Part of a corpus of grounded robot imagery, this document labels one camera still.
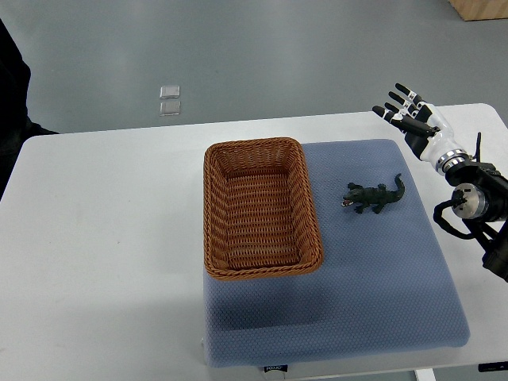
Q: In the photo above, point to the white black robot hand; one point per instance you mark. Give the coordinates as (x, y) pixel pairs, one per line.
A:
(426, 131)

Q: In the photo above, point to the dark green toy crocodile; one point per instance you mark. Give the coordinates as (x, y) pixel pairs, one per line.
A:
(377, 197)

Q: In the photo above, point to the metal floor plate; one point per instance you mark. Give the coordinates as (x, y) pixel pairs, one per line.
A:
(169, 91)
(170, 108)

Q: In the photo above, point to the brown woven basket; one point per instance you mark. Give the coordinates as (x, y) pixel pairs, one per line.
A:
(259, 219)

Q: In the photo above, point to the upper metal floor plate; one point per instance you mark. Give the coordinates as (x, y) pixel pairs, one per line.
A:
(169, 91)

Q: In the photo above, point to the dark clothed person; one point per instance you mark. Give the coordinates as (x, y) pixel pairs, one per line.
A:
(16, 125)

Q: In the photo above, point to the blue grey foam mat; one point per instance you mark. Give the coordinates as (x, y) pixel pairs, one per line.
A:
(383, 286)

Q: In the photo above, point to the lower metal floor plate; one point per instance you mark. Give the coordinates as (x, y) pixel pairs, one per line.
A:
(170, 108)

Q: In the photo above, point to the black table control panel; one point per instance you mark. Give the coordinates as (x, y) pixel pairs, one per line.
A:
(490, 367)

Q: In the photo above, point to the wooden box corner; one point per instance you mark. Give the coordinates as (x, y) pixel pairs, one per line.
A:
(480, 10)

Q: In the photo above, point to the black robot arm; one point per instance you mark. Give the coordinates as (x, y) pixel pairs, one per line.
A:
(477, 209)

